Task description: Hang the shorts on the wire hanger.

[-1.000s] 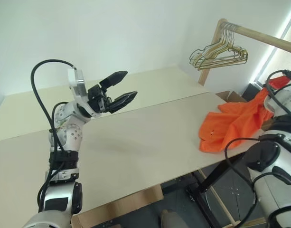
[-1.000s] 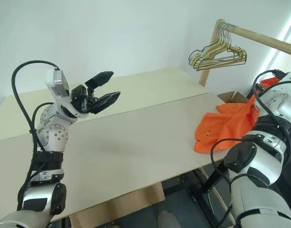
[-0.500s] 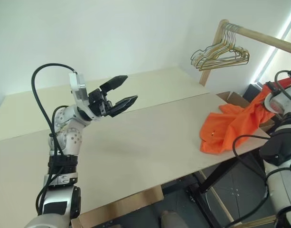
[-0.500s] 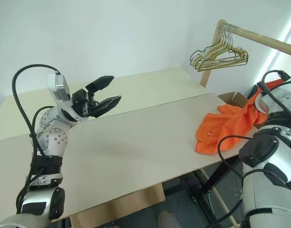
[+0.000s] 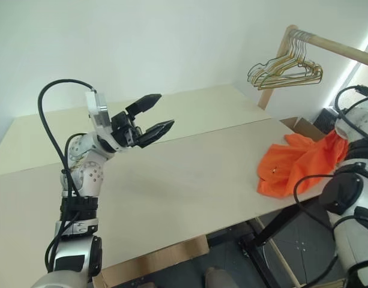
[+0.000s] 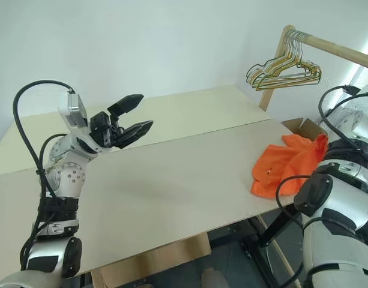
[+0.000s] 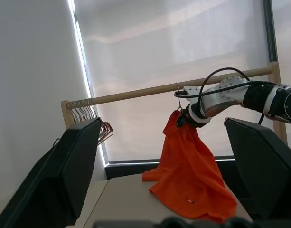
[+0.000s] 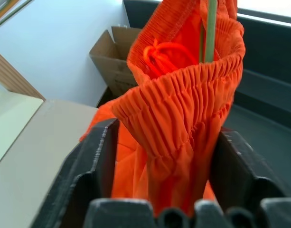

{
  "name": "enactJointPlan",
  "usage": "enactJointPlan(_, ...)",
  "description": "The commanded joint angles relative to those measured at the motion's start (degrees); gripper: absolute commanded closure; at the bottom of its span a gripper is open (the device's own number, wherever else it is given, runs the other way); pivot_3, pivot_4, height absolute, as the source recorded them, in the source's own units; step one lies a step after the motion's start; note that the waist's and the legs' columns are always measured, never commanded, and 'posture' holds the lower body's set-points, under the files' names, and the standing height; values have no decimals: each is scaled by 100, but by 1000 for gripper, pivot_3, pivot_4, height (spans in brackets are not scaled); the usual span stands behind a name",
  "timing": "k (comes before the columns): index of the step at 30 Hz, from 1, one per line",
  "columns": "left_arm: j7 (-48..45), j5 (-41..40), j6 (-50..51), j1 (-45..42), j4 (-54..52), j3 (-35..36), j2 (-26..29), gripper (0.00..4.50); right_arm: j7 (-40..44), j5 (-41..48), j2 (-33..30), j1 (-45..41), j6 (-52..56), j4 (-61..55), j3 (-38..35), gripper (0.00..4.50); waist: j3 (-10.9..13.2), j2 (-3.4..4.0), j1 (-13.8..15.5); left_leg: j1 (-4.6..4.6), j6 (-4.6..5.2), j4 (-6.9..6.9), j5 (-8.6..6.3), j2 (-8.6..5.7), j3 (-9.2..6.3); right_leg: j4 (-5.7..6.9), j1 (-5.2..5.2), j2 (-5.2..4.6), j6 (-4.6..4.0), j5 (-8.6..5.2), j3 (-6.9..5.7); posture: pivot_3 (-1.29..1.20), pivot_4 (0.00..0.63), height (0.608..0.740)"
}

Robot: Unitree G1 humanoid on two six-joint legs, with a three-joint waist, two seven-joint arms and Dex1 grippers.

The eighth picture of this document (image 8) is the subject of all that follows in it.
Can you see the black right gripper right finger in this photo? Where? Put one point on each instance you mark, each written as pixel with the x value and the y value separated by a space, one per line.
pixel 242 171

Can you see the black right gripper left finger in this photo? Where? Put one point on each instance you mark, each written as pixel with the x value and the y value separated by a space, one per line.
pixel 88 166

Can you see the orange shorts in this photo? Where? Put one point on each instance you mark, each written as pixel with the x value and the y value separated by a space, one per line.
pixel 178 114

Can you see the dark grey furniture unit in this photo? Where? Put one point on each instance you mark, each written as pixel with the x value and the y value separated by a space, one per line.
pixel 266 71

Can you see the brown cardboard box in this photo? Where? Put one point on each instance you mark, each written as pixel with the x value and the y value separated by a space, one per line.
pixel 112 61

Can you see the wooden slatted panel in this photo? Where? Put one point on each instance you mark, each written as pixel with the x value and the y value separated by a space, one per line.
pixel 14 78

